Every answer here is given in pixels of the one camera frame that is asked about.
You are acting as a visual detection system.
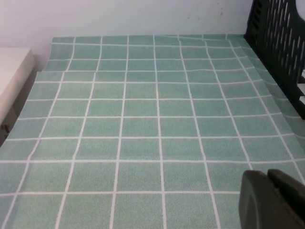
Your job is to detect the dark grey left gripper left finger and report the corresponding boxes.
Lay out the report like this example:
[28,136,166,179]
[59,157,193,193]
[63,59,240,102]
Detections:
[239,169,295,229]

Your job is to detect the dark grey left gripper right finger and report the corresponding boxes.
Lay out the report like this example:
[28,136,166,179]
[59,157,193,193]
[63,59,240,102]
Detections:
[266,168,305,229]

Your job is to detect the black perforated book holder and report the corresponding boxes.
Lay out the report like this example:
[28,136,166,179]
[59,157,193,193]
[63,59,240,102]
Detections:
[243,0,305,113]

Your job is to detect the green checked tablecloth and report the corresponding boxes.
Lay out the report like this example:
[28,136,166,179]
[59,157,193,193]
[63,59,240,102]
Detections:
[0,34,305,229]

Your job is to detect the white side cabinet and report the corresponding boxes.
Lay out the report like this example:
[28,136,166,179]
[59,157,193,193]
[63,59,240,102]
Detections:
[0,47,38,146]

